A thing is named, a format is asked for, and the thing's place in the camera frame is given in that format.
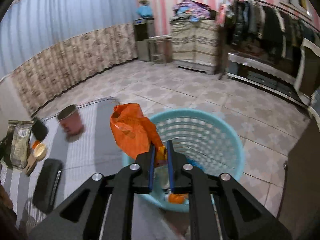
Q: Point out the black cylinder container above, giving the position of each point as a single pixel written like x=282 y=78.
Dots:
x=39 y=129

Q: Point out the orange peel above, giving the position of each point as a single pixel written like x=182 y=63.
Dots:
x=177 y=198

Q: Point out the orange snack bag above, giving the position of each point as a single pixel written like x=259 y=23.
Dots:
x=134 y=133

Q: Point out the dark wooden cabinet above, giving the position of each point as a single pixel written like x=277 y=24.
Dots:
x=299 y=209

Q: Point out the potted plant blue wrap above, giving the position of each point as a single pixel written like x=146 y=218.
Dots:
x=144 y=10

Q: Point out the clothes rack with garments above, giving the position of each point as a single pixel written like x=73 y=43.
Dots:
x=262 y=28

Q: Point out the low bench with lace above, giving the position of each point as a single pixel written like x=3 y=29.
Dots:
x=249 y=69

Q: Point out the striped grey tablecloth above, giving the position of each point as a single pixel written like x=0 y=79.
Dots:
x=93 y=151

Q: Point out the black glasses case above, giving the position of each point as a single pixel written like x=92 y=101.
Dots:
x=46 y=186

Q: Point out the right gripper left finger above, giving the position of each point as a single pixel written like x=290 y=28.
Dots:
x=102 y=207

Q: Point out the cream plastic lid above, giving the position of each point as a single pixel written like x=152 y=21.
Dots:
x=40 y=152

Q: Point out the small orange cap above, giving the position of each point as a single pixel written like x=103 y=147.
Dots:
x=35 y=144

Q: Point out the small folding stool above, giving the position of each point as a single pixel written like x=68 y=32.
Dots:
x=160 y=48

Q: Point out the pile of colourful clothes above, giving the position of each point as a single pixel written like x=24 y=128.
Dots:
x=192 y=11

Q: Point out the pink metal mug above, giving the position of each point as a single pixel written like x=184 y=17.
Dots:
x=70 y=120

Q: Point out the blue and floral curtain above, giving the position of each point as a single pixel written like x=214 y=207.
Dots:
x=48 y=46

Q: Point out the light blue plastic basket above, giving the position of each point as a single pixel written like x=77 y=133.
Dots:
x=206 y=140

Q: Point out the grey water dispenser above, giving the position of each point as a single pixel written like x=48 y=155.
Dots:
x=144 y=29

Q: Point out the cloth-covered cabinet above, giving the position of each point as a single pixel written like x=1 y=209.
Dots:
x=196 y=45

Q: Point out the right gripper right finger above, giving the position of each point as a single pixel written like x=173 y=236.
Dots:
x=220 y=207

